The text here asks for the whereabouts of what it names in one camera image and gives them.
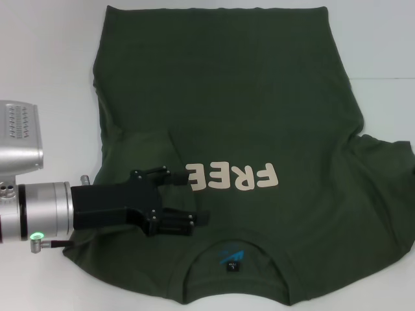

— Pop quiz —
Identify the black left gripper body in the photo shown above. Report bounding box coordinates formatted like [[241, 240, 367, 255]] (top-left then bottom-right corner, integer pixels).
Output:
[[70, 168, 165, 237]]

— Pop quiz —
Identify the dark green FREE! t-shirt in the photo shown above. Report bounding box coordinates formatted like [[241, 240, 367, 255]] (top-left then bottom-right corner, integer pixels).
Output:
[[63, 5, 415, 311]]

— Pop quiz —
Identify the silver vented box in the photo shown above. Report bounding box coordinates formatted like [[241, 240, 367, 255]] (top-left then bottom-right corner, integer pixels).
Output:
[[0, 100, 45, 182]]

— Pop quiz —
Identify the left arm cable with plug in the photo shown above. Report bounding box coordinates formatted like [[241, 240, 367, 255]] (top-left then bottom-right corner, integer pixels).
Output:
[[29, 231, 76, 254]]

